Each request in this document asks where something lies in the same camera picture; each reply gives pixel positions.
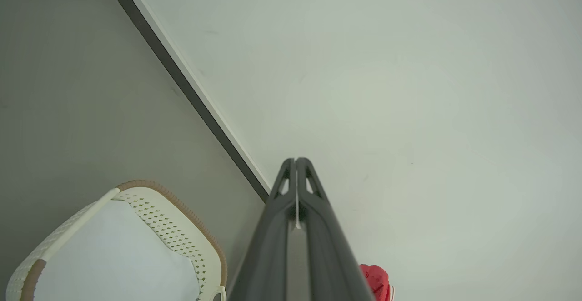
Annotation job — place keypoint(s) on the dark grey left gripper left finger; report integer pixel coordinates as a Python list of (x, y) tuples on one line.
[(266, 246)]

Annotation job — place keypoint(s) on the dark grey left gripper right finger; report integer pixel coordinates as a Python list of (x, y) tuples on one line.
[(332, 255)]

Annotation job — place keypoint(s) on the white perforated basket brown rim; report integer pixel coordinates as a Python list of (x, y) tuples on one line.
[(182, 228)]

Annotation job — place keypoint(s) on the white and black baseboard strip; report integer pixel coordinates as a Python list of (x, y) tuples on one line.
[(182, 78)]

